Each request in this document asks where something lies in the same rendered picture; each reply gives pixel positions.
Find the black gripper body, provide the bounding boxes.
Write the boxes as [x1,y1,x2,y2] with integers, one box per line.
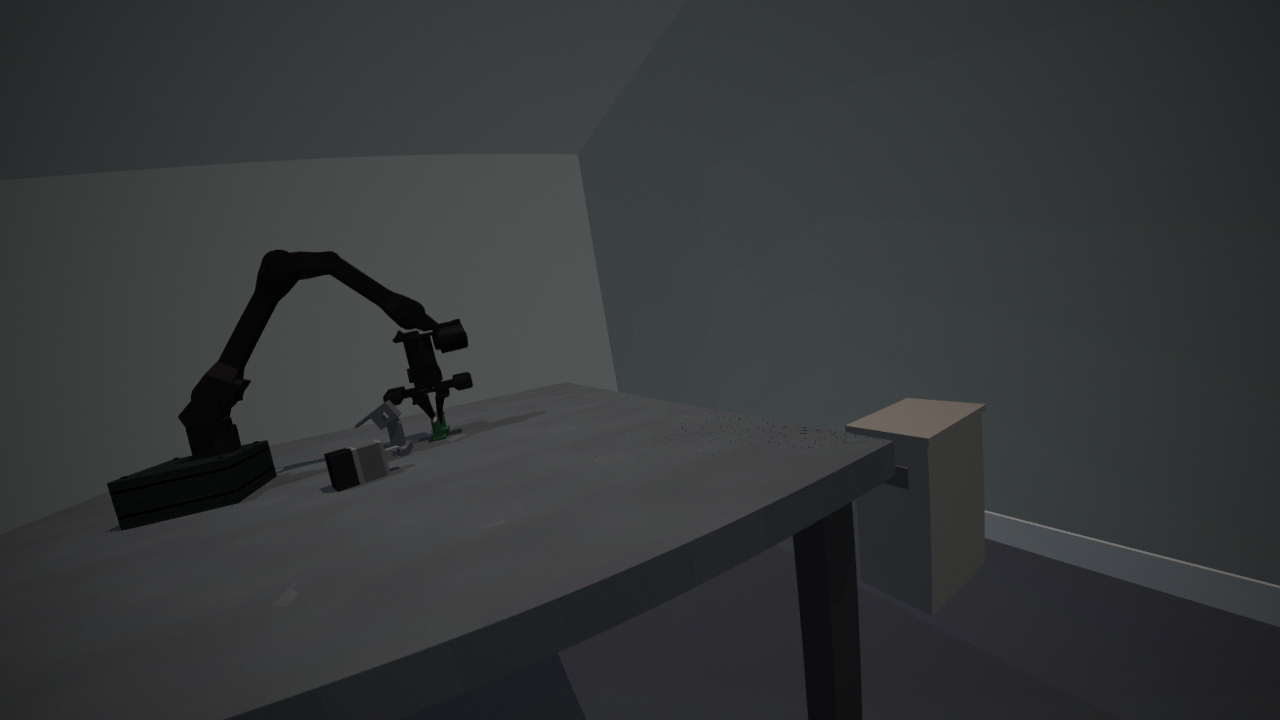
[383,356,474,406]

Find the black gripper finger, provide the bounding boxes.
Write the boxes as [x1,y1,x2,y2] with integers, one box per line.
[412,395,435,420]
[435,389,449,424]

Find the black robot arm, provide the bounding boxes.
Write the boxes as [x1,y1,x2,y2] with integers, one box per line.
[178,250,468,462]

